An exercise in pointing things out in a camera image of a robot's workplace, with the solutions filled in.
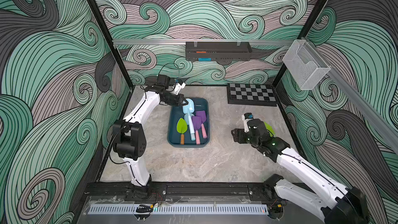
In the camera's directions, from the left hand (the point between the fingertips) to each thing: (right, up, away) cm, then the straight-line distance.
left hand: (186, 101), depth 86 cm
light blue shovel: (+1, -10, -2) cm, 11 cm away
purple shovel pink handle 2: (+6, -14, +12) cm, 19 cm away
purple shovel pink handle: (+9, -8, +15) cm, 20 cm away
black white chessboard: (+46, +5, +24) cm, 52 cm away
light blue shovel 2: (+1, -4, 0) cm, 4 cm away
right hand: (+28, -16, -5) cm, 33 cm away
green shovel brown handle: (-4, -17, +11) cm, 21 cm away
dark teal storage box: (-8, -8, +12) cm, 16 cm away
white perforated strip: (-6, -50, -16) cm, 52 cm away
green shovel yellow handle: (+54, -18, +14) cm, 59 cm away
